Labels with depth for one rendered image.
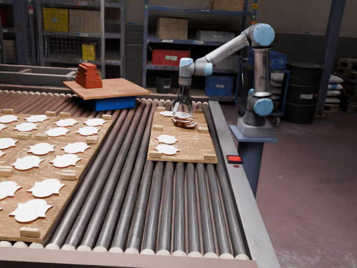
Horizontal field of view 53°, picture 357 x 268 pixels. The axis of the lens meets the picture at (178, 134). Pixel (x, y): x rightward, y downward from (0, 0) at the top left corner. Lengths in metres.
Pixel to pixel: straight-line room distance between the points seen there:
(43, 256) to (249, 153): 1.62
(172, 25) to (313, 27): 2.76
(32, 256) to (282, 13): 6.61
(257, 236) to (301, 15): 6.34
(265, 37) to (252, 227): 1.15
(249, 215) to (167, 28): 5.11
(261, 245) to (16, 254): 0.76
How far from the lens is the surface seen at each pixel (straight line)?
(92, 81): 2.69
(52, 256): 1.15
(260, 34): 2.13
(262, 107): 2.22
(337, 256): 3.00
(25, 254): 1.18
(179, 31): 6.31
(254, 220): 1.40
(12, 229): 1.32
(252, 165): 2.48
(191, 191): 1.53
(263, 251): 1.26
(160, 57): 6.25
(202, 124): 2.32
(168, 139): 2.00
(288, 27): 7.33
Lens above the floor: 1.65
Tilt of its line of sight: 20 degrees down
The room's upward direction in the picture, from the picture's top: 4 degrees clockwise
